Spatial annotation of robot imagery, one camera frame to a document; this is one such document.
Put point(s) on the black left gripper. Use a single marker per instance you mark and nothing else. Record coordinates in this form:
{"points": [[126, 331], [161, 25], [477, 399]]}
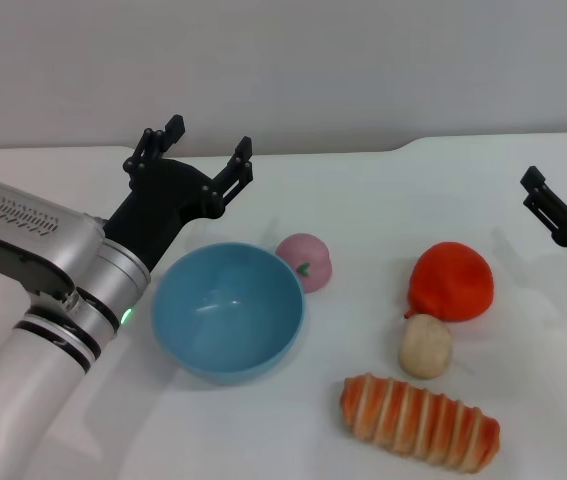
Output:
{"points": [[163, 200]]}

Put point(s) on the blue bowl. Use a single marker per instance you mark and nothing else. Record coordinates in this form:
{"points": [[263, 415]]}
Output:
{"points": [[228, 320]]}

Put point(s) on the beige potato toy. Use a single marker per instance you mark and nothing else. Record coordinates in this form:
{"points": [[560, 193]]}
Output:
{"points": [[425, 347]]}

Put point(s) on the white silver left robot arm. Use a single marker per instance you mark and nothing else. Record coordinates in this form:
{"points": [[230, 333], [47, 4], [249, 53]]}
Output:
{"points": [[38, 380]]}

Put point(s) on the pink peach bun toy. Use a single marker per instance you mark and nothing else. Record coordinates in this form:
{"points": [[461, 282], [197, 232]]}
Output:
{"points": [[313, 260]]}

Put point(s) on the orange striped bread loaf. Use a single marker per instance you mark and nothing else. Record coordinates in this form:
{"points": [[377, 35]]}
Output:
{"points": [[418, 422]]}

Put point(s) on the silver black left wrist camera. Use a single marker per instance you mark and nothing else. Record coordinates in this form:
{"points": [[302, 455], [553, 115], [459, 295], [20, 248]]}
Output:
{"points": [[13, 235]]}

